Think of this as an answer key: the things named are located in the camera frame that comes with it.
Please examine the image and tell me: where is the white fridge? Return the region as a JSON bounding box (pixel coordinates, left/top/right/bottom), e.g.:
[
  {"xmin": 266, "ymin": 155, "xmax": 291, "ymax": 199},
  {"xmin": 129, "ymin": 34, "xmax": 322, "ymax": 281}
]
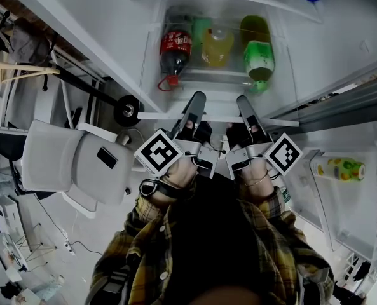
[{"xmin": 3, "ymin": 0, "xmax": 377, "ymax": 130}]

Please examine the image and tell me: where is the clear plastic fridge drawer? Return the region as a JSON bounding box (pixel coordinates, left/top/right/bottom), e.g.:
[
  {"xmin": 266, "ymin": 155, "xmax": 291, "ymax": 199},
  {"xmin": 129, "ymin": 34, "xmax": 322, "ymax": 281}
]
[{"xmin": 137, "ymin": 1, "xmax": 301, "ymax": 127}]

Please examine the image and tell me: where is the red label cola bottle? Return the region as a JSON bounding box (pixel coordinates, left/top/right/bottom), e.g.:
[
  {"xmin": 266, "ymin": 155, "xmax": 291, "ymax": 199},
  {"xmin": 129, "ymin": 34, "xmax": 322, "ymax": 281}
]
[{"xmin": 158, "ymin": 6, "xmax": 194, "ymax": 92}]

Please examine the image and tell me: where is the black coat rack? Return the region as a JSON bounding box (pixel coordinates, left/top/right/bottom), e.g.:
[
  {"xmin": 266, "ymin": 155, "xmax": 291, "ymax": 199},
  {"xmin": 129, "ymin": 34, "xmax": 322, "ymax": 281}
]
[{"xmin": 0, "ymin": 0, "xmax": 142, "ymax": 127}]

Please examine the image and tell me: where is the plaid shirt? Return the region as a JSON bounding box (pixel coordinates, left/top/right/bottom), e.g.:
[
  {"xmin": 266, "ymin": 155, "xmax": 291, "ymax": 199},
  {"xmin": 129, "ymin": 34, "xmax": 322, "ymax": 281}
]
[{"xmin": 86, "ymin": 186, "xmax": 335, "ymax": 305}]

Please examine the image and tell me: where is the wooden clothes hanger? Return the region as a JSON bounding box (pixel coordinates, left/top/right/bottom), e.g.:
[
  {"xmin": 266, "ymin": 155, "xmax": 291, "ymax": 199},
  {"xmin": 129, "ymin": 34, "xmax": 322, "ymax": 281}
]
[{"xmin": 0, "ymin": 60, "xmax": 61, "ymax": 83}]

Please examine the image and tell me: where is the yellow juice bottle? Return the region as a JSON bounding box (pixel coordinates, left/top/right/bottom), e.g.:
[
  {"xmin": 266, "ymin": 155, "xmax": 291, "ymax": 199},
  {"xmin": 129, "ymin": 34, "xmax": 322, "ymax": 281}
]
[{"xmin": 202, "ymin": 27, "xmax": 235, "ymax": 68}]

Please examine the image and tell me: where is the white office chair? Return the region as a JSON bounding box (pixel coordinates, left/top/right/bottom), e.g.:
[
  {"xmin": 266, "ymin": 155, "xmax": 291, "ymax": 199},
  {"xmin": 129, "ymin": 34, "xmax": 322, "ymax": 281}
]
[{"xmin": 22, "ymin": 119, "xmax": 135, "ymax": 219}]

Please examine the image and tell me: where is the bright green bottle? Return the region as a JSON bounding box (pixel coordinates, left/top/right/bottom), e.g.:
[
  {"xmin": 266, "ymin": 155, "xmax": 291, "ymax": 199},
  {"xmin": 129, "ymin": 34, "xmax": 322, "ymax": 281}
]
[{"xmin": 191, "ymin": 17, "xmax": 213, "ymax": 44}]

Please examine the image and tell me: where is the gray harness strap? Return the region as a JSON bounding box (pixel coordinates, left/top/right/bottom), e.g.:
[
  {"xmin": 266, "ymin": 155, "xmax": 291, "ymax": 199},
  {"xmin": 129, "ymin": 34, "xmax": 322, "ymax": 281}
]
[
  {"xmin": 100, "ymin": 265, "xmax": 132, "ymax": 298},
  {"xmin": 298, "ymin": 267, "xmax": 331, "ymax": 298}
]

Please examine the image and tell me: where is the black wrist strap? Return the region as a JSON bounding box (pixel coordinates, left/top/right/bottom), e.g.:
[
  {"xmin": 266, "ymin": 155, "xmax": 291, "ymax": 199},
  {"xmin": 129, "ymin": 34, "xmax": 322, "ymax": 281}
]
[{"xmin": 139, "ymin": 178, "xmax": 180, "ymax": 200}]

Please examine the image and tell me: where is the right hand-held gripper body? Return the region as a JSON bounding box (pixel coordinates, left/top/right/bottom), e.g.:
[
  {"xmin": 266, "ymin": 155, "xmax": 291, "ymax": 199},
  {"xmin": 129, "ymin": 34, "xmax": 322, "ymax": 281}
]
[{"xmin": 224, "ymin": 122, "xmax": 304, "ymax": 180}]

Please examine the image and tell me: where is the person's right forearm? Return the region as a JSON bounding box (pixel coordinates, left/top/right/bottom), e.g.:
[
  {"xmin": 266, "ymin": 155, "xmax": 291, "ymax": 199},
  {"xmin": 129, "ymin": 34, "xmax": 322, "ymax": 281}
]
[{"xmin": 237, "ymin": 160, "xmax": 287, "ymax": 219}]

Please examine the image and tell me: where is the person's left forearm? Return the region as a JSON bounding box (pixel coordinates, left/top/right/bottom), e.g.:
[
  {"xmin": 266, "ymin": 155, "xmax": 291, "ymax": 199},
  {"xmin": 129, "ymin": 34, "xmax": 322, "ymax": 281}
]
[{"xmin": 137, "ymin": 160, "xmax": 198, "ymax": 222}]

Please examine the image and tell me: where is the thin gold bracelet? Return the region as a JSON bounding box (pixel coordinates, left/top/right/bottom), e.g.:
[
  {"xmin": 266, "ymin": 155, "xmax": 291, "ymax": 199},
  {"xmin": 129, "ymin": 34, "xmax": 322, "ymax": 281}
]
[{"xmin": 243, "ymin": 170, "xmax": 269, "ymax": 187}]

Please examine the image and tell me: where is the cluttered white desk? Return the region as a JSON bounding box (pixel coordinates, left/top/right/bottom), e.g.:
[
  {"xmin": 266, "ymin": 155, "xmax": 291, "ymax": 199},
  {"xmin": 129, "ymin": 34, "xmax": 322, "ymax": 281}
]
[{"xmin": 0, "ymin": 195, "xmax": 68, "ymax": 305}]

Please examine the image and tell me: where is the white refrigerator door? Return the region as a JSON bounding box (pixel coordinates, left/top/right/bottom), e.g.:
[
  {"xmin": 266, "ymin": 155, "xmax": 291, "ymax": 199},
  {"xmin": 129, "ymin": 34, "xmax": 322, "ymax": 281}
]
[{"xmin": 264, "ymin": 62, "xmax": 377, "ymax": 305}]

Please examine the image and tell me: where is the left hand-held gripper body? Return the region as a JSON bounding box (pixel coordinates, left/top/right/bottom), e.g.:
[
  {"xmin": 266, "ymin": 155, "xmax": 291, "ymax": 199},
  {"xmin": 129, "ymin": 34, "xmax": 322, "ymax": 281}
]
[{"xmin": 133, "ymin": 121, "xmax": 221, "ymax": 180}]

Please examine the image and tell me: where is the olive green drink bottle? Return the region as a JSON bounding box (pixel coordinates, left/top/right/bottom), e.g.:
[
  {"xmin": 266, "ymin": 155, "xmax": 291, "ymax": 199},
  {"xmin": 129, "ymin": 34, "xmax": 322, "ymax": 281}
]
[{"xmin": 240, "ymin": 15, "xmax": 275, "ymax": 93}]

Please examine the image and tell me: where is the fruit print drink bottle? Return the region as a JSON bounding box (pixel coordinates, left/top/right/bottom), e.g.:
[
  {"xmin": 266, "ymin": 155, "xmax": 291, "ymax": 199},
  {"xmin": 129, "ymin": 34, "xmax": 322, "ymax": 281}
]
[{"xmin": 310, "ymin": 156, "xmax": 366, "ymax": 181}]

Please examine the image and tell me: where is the gray hanging cloth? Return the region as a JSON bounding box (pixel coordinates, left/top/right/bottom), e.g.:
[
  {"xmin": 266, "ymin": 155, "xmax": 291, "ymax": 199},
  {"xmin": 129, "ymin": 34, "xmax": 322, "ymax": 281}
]
[{"xmin": 9, "ymin": 24, "xmax": 53, "ymax": 66}]

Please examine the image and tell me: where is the black smartphone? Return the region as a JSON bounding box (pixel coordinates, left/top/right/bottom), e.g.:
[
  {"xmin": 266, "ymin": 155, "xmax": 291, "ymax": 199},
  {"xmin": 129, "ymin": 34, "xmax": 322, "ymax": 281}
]
[{"xmin": 95, "ymin": 147, "xmax": 119, "ymax": 170}]

